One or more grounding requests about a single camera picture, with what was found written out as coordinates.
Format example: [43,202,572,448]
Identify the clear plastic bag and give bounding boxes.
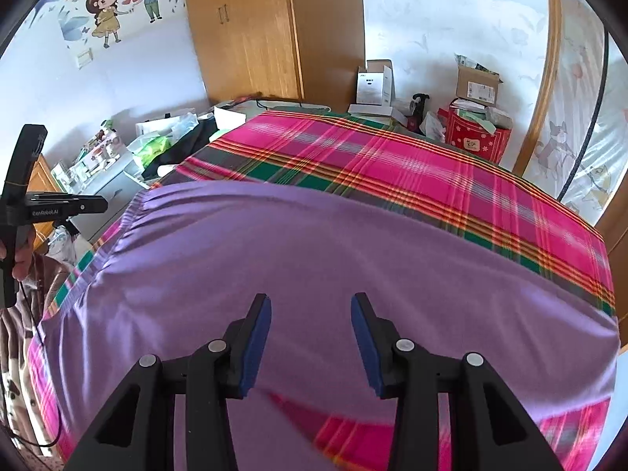
[169,110,199,141]

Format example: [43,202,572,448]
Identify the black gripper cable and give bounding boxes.
[0,279,62,448]

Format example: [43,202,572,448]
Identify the white paper sheet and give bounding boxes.
[214,105,246,131]

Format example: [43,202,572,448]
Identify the cartoon wall sticker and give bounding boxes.
[29,0,187,50]

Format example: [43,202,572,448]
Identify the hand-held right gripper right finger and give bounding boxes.
[350,292,565,471]

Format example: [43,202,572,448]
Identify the grey drawer cabinet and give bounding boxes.
[73,150,153,241]

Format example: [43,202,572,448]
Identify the white carton box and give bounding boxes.
[356,60,396,108]

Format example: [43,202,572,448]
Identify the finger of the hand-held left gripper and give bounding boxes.
[63,195,109,217]

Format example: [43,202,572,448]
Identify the white printed cloth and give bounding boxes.
[49,226,79,266]

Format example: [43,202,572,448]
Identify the person's left forearm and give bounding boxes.
[0,254,74,457]

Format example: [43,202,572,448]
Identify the brown cardboard box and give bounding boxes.
[454,54,506,106]

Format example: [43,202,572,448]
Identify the red printed bag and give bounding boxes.
[439,105,513,164]

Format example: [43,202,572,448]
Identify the wooden wardrobe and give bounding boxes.
[179,0,366,109]

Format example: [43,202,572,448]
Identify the person's left hand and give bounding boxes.
[12,230,37,281]

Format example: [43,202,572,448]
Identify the purple pants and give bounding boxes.
[42,181,619,471]

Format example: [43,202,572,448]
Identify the flat white box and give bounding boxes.
[348,103,393,119]

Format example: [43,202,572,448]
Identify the wooden door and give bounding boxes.
[513,0,628,354]

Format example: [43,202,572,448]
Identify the pink plaid blanket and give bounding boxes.
[27,110,618,471]

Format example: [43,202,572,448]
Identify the wooden cabinet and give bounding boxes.
[27,154,64,239]

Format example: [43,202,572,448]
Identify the black cloth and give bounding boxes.
[142,118,221,180]

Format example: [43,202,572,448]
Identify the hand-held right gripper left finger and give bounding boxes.
[64,293,272,471]

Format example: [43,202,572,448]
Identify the green tissue pack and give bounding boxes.
[130,135,172,168]

